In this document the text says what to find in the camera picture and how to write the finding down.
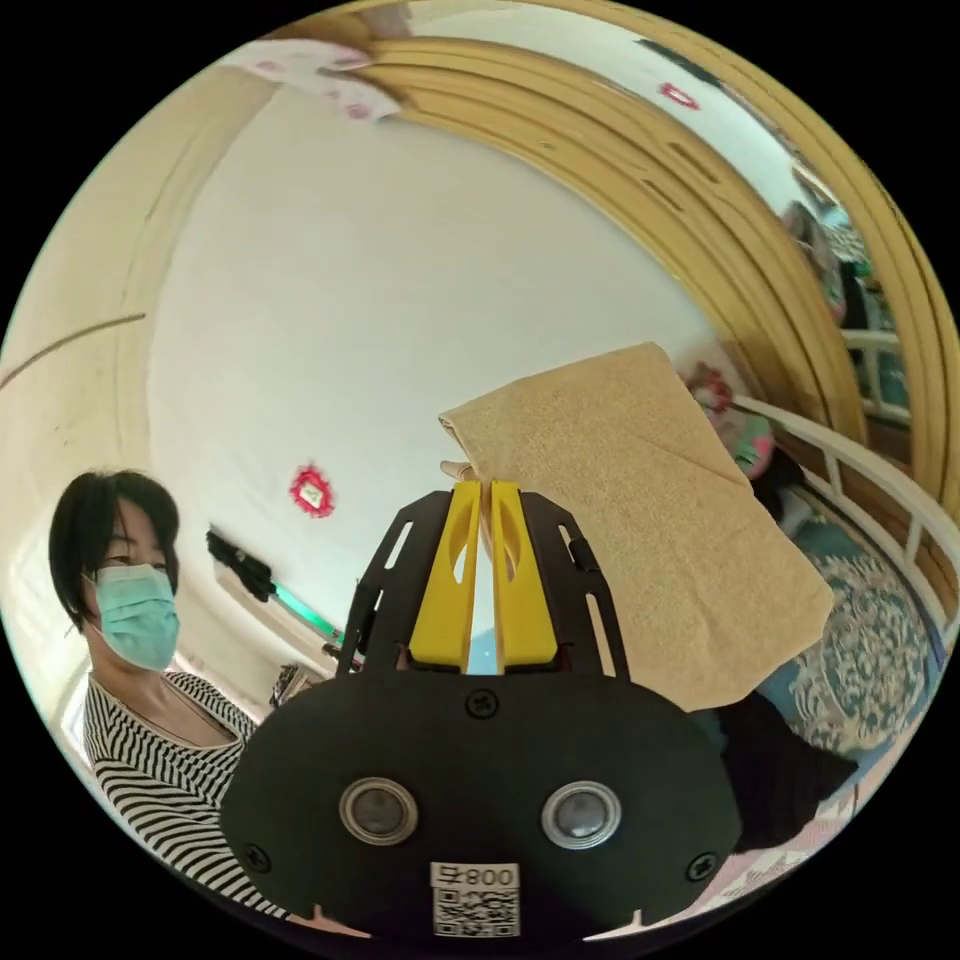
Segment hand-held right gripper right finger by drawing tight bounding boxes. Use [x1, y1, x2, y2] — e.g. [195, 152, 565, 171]
[489, 479, 559, 671]

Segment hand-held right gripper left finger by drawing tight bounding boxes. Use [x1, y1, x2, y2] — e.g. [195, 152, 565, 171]
[407, 480, 483, 670]

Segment beige patterned pants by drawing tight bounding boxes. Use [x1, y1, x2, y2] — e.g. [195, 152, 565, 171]
[437, 341, 836, 713]

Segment pile of clothes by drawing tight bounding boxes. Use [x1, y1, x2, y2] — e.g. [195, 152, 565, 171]
[686, 361, 810, 520]

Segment black garment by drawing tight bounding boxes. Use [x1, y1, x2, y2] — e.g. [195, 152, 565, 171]
[716, 688, 861, 858]

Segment person's body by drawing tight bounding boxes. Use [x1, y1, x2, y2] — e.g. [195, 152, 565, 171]
[47, 469, 303, 921]

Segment white floral curtain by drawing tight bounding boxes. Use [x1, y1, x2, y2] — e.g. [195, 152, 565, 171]
[221, 35, 403, 123]

